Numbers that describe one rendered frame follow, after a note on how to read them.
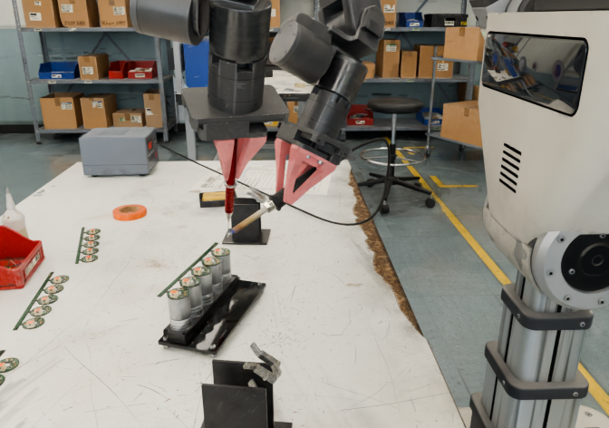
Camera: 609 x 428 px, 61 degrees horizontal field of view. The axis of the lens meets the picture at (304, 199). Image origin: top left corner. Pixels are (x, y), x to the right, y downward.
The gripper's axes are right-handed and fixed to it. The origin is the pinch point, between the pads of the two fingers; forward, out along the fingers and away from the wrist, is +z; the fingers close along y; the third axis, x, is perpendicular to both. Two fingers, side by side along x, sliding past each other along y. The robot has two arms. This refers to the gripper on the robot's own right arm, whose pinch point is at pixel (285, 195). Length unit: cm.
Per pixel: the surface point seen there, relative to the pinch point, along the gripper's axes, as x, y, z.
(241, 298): -1.6, 3.5, 14.3
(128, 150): -5, -62, 10
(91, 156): -11, -65, 14
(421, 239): 169, -128, 5
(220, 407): -13.3, 25.7, 15.8
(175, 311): -11.7, 8.0, 16.0
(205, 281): -8.0, 4.3, 13.0
